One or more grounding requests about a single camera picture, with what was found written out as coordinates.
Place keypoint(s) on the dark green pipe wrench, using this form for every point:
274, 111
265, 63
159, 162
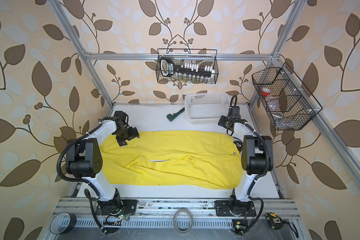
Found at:
172, 117

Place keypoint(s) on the red item in basket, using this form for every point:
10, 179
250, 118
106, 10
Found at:
265, 92

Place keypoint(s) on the black wire basket right wall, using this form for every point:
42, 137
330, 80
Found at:
291, 105

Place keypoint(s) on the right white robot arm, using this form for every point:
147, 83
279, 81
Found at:
256, 159

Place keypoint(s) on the white plastic laundry basket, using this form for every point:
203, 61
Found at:
206, 108

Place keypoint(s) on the yellow tape measure front rail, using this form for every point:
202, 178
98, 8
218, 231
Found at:
274, 221

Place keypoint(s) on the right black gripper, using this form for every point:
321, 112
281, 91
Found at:
222, 120

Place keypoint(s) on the black tape roll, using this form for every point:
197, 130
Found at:
63, 223

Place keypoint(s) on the clear tape roll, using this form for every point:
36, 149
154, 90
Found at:
183, 221

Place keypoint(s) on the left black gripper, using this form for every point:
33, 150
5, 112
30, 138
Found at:
133, 133

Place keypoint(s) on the black wire basket back wall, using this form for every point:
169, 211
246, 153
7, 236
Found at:
205, 57

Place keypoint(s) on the black wire basket wall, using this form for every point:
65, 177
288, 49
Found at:
291, 105
205, 57

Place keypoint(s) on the aluminium frame post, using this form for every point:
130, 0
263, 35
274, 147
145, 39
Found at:
277, 10

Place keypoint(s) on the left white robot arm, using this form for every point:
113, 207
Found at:
81, 161

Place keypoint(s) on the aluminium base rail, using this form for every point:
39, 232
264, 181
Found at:
207, 213

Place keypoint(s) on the black tool in basket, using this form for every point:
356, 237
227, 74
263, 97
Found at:
168, 68

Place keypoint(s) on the yellow trousers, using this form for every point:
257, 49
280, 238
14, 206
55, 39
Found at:
173, 158

